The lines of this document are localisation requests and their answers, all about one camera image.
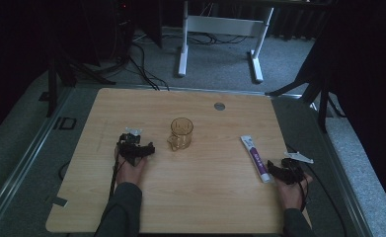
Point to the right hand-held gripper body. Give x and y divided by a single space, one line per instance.
294 169

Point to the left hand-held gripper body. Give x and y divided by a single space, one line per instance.
131 149

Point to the person's left hand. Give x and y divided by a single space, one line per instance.
130 173

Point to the person's right hand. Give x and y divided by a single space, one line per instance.
292 196

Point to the white and purple toothpaste tube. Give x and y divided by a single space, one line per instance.
255 158

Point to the clear glass cup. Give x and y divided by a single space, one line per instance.
181 134

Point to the grey round table grommet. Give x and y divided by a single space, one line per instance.
219 106

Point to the black tripod stand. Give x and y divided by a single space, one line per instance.
315 82
62 69

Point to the black computer tower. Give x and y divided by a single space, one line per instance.
124 29

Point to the black rectangular floor bracket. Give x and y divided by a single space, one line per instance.
64 123

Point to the white desk frame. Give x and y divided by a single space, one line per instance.
225 25

